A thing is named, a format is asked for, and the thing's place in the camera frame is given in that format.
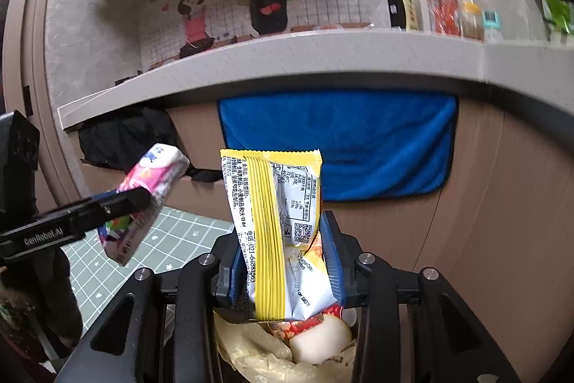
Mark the white round food piece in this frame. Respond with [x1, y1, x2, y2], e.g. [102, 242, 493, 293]
[289, 313, 353, 365]

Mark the bin with yellow liner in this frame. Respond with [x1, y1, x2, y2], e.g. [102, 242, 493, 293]
[212, 303, 360, 383]

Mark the black cloth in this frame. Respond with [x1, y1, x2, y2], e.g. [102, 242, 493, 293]
[78, 107, 235, 187]

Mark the small jar with yellow lid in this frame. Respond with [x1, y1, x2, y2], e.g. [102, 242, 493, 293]
[460, 1, 485, 41]

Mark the small bottle with teal cap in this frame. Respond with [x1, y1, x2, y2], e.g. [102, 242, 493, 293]
[482, 9, 503, 44]

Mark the yellow snack packet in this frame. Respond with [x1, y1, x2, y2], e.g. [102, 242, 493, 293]
[218, 148, 338, 323]

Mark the person's left forearm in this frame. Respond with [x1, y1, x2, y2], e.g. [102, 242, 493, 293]
[0, 270, 46, 366]

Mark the blue towel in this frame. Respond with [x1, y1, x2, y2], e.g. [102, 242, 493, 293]
[217, 91, 459, 202]

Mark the pink tissue pack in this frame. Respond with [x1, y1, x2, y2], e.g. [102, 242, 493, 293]
[97, 143, 191, 268]

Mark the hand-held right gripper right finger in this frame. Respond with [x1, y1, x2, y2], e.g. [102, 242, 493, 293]
[320, 210, 521, 383]

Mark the white kitchen counter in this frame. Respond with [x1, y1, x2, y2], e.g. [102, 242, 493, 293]
[57, 28, 574, 133]

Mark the red snack packet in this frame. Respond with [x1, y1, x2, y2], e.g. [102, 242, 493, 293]
[264, 304, 347, 340]

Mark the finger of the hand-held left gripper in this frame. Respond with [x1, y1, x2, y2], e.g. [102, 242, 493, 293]
[83, 187, 152, 228]

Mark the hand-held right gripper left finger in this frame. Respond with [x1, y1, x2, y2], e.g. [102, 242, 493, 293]
[56, 227, 246, 383]

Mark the cartoon figure sticker pink apron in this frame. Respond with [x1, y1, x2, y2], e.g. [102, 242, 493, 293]
[176, 0, 212, 52]

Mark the person's left hand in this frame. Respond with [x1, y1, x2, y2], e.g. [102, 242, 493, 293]
[38, 247, 84, 344]

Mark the green checked tablecloth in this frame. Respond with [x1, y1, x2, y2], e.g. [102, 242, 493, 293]
[57, 206, 237, 366]

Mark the green packet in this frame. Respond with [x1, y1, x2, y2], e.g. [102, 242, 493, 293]
[537, 0, 574, 43]

